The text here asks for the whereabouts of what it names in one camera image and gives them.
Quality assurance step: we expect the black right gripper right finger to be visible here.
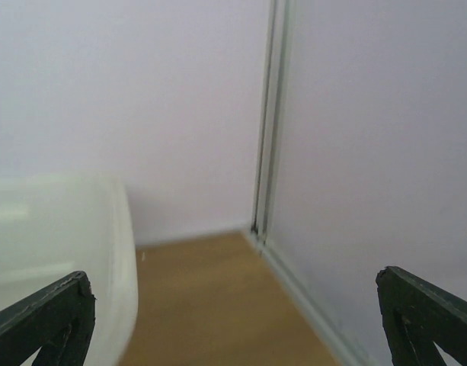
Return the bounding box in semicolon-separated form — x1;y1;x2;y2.
376;266;467;365

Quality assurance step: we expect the translucent white plastic tub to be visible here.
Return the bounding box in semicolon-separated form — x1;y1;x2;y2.
0;175;138;365

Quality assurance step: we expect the aluminium corner frame post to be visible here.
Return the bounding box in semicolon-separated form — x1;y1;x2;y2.
249;1;296;252

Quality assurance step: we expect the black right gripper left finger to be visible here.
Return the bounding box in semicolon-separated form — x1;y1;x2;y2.
0;271;96;365

